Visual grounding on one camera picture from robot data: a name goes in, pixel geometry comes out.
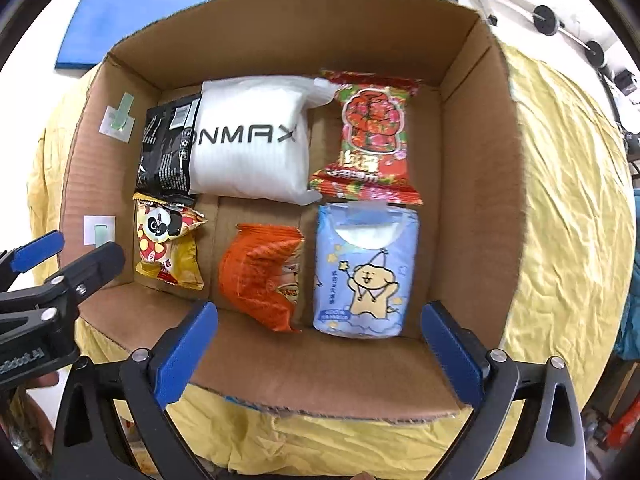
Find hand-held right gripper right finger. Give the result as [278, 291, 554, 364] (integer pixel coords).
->
[421, 301, 587, 480]

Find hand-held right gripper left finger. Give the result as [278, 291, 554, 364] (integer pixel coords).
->
[50, 301, 219, 480]

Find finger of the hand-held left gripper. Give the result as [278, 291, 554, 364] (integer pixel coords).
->
[0, 231, 65, 281]
[0, 241, 126, 333]

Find yellow panda snack packet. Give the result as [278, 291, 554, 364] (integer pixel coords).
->
[132, 192, 207, 291]

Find orange snack packet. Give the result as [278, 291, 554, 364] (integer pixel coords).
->
[218, 223, 306, 333]

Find blue cartoon tissue pack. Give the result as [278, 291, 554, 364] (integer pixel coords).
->
[312, 201, 420, 339]

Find black snack packet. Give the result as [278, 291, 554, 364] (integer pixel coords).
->
[136, 94, 203, 197]

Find white plastic pillow pack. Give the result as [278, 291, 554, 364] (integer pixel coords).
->
[187, 75, 338, 206]

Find cardboard box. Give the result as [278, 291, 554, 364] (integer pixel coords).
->
[59, 0, 526, 423]

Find red patterned snack packet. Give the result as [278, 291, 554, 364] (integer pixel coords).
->
[308, 68, 425, 206]

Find yellow tablecloth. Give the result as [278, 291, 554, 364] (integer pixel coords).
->
[25, 42, 636, 480]

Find teal jacket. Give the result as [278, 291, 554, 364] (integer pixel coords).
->
[614, 187, 640, 361]

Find blue foam mat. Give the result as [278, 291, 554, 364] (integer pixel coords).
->
[55, 0, 208, 71]

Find short barbell with black plates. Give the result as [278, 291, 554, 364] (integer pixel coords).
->
[531, 4, 607, 67]

